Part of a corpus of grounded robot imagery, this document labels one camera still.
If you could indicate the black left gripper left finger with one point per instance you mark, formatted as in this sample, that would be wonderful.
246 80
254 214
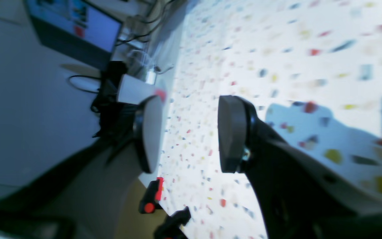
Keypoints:
82 197

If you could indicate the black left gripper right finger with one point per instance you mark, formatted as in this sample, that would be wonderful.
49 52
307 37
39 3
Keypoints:
298 197

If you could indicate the computer monitor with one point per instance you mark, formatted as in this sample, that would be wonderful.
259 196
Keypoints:
76 28

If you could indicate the terrazzo-patterned white tablecloth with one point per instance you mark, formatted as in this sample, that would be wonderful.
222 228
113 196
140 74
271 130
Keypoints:
313 71

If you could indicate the black clamp red button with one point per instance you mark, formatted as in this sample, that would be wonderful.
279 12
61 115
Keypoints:
151 198

